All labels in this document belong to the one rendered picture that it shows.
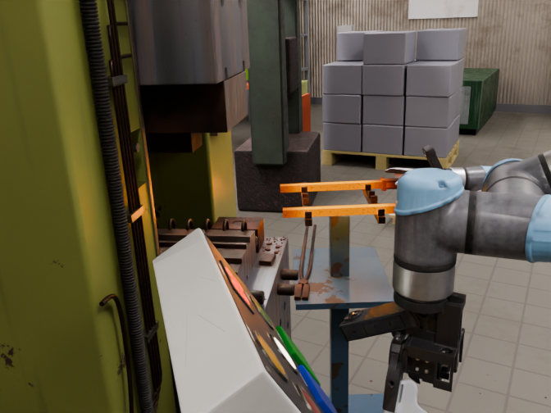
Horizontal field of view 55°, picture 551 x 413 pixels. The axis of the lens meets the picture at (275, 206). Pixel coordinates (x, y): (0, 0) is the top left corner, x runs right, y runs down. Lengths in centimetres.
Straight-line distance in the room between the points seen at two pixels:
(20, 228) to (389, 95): 469
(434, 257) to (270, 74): 338
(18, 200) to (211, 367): 43
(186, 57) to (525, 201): 59
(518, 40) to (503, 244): 824
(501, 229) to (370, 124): 481
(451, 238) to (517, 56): 825
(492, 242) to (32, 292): 64
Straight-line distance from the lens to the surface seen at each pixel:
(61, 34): 78
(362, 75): 536
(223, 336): 51
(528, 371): 263
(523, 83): 888
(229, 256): 116
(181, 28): 96
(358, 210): 156
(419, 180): 63
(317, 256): 189
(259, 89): 399
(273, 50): 394
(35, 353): 94
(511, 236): 63
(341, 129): 550
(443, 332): 71
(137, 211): 92
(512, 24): 884
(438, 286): 67
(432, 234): 64
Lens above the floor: 147
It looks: 19 degrees down
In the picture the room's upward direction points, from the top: 2 degrees counter-clockwise
